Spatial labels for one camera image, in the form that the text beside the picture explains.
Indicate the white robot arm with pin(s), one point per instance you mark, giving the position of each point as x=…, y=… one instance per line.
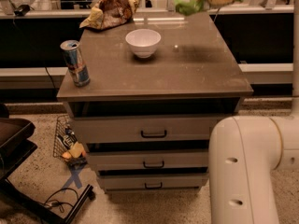
x=244, y=150

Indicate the brown yellow chip bag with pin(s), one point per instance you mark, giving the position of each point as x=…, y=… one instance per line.
x=110, y=13

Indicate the blue silver redbull can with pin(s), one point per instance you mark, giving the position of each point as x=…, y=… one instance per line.
x=75, y=63

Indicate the white bowl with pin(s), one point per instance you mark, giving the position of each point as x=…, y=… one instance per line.
x=143, y=42

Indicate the grey drawer cabinet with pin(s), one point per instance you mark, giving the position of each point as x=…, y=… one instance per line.
x=192, y=72

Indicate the top grey drawer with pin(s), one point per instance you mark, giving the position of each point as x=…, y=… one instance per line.
x=144, y=128

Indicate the grey drawer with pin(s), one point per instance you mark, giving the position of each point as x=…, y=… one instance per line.
x=144, y=128
x=139, y=160
x=128, y=182

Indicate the bottom grey drawer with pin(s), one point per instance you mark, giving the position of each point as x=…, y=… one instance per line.
x=128, y=182

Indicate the middle grey drawer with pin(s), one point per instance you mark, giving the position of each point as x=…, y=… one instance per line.
x=139, y=160

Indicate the black power adapter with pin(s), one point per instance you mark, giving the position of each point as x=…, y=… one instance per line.
x=22, y=10

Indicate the black cart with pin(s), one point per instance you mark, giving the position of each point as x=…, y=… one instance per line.
x=15, y=148

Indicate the wire basket with snacks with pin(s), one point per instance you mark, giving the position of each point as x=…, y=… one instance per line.
x=67, y=147

